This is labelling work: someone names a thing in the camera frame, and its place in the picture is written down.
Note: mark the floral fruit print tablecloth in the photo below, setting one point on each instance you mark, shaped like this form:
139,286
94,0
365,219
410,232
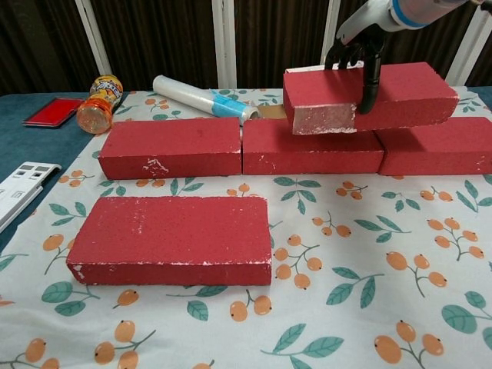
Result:
246,326

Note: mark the clear film roll blue label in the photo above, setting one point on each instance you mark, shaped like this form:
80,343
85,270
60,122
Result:
184,94

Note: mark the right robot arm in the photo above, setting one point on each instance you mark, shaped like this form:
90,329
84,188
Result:
423,11

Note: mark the orange drink bottle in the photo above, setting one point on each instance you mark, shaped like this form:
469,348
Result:
100,107

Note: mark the brown cardboard piece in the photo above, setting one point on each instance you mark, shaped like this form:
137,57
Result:
273,112

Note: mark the red brick with worn end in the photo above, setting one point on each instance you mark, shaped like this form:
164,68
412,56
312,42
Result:
403,96

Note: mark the red phone case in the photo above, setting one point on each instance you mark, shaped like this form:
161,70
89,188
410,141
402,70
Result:
52,111

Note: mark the white metal frame post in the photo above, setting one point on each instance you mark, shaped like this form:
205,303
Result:
328,23
92,38
223,38
459,65

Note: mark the dark ribbed curtain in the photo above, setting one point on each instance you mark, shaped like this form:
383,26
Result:
161,38

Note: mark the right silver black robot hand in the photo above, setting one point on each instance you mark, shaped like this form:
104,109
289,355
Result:
365,23

